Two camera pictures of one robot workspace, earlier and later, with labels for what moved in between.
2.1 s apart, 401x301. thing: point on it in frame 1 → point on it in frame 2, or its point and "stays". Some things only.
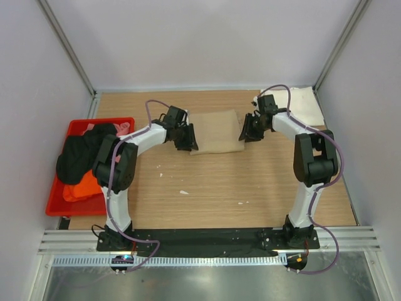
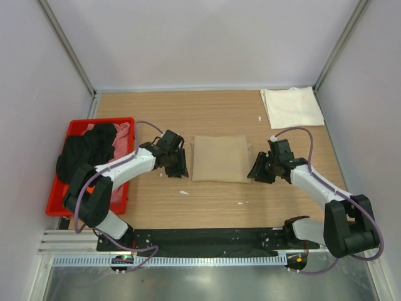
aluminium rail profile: x=84 y=241 stays
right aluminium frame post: x=361 y=8 stays
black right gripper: x=256 y=137 → x=257 y=171
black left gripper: x=190 y=142 → x=181 y=170
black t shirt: x=78 y=154 stays
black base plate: x=208 y=242 stays
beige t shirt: x=217 y=132 → x=224 y=158
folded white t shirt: x=305 y=108 stays
